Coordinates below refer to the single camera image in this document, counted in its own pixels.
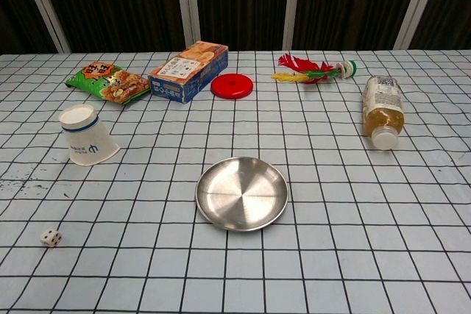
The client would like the white paper cup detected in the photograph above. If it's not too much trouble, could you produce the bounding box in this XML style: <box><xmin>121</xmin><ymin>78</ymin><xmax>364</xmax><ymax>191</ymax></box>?
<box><xmin>58</xmin><ymin>103</ymin><xmax>121</xmax><ymax>166</ymax></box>

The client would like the white die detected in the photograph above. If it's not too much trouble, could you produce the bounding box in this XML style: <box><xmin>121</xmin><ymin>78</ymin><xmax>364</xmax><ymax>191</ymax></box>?
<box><xmin>40</xmin><ymin>229</ymin><xmax>63</xmax><ymax>247</ymax></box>

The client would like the red round plastic disc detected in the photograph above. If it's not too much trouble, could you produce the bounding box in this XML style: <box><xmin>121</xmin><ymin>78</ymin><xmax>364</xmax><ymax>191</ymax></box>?
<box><xmin>210</xmin><ymin>74</ymin><xmax>255</xmax><ymax>100</ymax></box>

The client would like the stainless steel round plate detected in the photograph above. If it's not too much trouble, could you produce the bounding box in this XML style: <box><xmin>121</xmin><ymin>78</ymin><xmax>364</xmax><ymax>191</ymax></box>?
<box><xmin>195</xmin><ymin>157</ymin><xmax>290</xmax><ymax>232</ymax></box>

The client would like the blue biscuit box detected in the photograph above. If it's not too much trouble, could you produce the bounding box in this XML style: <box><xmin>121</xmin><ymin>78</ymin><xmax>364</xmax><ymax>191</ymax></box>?
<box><xmin>147</xmin><ymin>40</ymin><xmax>229</xmax><ymax>104</ymax></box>

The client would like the colourful feather shuttlecock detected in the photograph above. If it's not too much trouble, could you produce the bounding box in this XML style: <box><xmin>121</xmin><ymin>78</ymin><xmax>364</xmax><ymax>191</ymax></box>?
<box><xmin>271</xmin><ymin>53</ymin><xmax>358</xmax><ymax>86</ymax></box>

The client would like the green snack bag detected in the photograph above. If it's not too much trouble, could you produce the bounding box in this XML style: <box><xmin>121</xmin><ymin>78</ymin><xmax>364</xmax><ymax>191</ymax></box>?
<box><xmin>65</xmin><ymin>61</ymin><xmax>152</xmax><ymax>107</ymax></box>

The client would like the plastic tea bottle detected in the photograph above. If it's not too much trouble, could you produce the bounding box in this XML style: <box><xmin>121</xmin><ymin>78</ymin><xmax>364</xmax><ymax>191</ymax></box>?
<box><xmin>361</xmin><ymin>74</ymin><xmax>406</xmax><ymax>151</ymax></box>

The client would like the white metal frame post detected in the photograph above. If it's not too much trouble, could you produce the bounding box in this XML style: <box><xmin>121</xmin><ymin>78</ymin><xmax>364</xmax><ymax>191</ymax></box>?
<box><xmin>173</xmin><ymin>0</ymin><xmax>202</xmax><ymax>52</ymax></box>
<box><xmin>283</xmin><ymin>0</ymin><xmax>313</xmax><ymax>51</ymax></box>
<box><xmin>17</xmin><ymin>0</ymin><xmax>71</xmax><ymax>54</ymax></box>
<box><xmin>393</xmin><ymin>0</ymin><xmax>446</xmax><ymax>50</ymax></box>

